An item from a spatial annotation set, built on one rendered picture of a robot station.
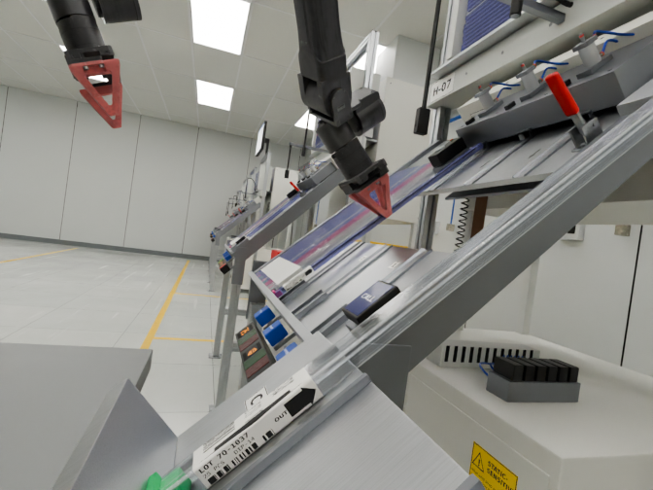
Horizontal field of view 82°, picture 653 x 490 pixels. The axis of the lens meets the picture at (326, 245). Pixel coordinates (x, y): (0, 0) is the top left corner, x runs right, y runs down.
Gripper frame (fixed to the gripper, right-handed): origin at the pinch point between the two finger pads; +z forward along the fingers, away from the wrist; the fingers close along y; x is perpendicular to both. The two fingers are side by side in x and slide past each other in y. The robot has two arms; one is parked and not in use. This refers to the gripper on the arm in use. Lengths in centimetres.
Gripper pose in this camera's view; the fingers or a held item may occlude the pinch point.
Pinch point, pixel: (385, 213)
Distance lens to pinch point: 72.2
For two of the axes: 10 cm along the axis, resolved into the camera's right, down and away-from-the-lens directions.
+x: -7.9, 5.8, -2.0
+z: 5.5, 8.1, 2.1
